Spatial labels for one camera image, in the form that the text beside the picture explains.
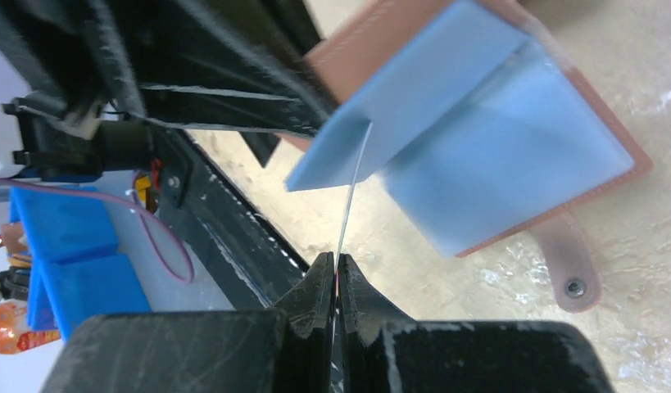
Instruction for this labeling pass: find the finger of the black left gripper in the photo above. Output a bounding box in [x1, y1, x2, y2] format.
[85, 1, 336, 140]

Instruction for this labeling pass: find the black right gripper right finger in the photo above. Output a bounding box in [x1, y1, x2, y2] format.
[338, 255, 613, 392]

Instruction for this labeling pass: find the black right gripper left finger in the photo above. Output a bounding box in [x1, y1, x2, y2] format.
[43, 253, 335, 392]

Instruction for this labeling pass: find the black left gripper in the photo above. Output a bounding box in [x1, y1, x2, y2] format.
[0, 1, 153, 182]

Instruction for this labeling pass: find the black VIP card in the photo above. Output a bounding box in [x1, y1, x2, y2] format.
[334, 122, 374, 267]

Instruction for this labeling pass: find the pink leather card holder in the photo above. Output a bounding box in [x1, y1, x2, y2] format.
[286, 1, 652, 313]

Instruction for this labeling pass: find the blue plastic bin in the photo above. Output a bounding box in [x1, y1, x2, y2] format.
[11, 187, 151, 341]

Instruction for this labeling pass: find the orange snack packet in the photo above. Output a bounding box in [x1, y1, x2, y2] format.
[0, 300, 61, 355]

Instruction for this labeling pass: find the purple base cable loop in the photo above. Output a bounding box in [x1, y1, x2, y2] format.
[0, 176, 196, 285]

